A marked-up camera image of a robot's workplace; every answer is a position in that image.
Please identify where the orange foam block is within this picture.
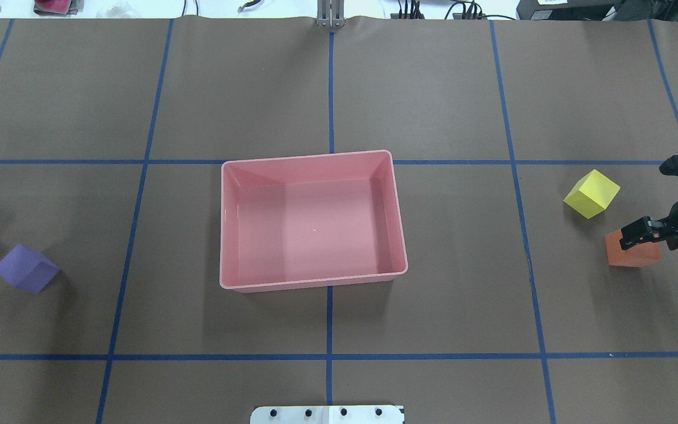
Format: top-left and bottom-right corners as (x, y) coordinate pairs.
(604, 229), (662, 268)

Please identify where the pink plastic bin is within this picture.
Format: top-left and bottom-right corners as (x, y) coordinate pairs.
(219, 150), (409, 293)

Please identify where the yellow foam block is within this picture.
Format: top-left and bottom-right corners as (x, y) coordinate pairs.
(563, 169), (620, 220)

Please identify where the black power adapter box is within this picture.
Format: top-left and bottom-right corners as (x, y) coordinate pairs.
(516, 1), (616, 21)

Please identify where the purple foam block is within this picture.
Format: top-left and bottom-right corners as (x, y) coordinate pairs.
(0, 244), (60, 293)

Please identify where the grey pink cloth pouch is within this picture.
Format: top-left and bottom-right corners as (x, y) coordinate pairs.
(33, 0), (84, 16)

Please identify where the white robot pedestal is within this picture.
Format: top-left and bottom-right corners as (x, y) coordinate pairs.
(250, 405), (406, 423)

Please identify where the aluminium frame post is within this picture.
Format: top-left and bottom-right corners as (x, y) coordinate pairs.
(317, 0), (346, 29)

